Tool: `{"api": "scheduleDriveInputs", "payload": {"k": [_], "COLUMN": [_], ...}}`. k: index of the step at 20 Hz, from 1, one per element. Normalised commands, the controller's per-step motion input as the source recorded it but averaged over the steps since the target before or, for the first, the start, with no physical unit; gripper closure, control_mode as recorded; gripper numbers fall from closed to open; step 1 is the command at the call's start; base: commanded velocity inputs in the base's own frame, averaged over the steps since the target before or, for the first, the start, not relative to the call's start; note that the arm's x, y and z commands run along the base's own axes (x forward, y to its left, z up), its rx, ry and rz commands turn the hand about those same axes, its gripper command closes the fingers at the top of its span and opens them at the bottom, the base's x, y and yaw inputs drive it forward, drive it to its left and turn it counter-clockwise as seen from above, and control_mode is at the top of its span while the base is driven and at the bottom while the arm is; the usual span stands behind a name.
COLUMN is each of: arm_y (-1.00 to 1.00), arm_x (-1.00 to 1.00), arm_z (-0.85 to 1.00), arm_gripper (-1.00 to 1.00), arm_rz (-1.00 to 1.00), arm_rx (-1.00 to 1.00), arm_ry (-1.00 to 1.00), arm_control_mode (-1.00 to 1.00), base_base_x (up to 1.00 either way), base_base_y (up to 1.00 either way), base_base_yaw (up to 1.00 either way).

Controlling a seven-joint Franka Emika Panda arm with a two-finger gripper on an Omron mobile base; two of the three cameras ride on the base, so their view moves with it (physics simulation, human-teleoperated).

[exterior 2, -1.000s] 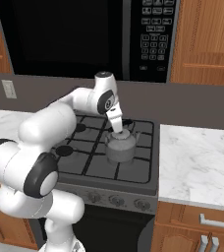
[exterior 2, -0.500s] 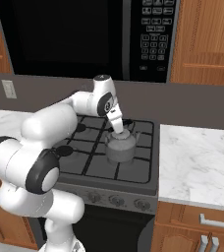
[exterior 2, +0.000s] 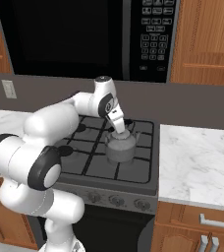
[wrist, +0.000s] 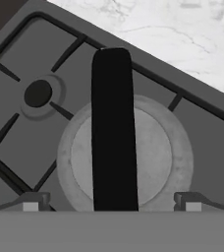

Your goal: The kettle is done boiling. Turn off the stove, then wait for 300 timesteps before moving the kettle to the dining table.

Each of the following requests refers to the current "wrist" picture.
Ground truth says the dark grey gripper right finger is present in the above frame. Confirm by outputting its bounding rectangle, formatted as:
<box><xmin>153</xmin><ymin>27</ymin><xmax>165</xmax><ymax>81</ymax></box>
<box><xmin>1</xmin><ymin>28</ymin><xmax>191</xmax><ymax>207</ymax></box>
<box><xmin>173</xmin><ymin>192</ymin><xmax>224</xmax><ymax>213</ymax></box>

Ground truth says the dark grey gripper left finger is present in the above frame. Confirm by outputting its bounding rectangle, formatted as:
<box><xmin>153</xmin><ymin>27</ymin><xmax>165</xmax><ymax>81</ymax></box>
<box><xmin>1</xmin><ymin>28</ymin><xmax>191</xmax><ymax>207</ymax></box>
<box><xmin>0</xmin><ymin>192</ymin><xmax>52</xmax><ymax>213</ymax></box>

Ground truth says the dark grey hob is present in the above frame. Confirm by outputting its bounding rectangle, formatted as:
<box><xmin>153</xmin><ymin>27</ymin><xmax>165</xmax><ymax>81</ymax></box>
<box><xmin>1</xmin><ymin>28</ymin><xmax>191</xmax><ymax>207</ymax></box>
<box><xmin>0</xmin><ymin>0</ymin><xmax>224</xmax><ymax>213</ymax></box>

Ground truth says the grey kettle with black handle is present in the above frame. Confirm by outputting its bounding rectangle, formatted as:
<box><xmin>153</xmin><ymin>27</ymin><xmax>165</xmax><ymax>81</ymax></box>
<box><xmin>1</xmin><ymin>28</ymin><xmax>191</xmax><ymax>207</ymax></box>
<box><xmin>56</xmin><ymin>47</ymin><xmax>195</xmax><ymax>213</ymax></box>

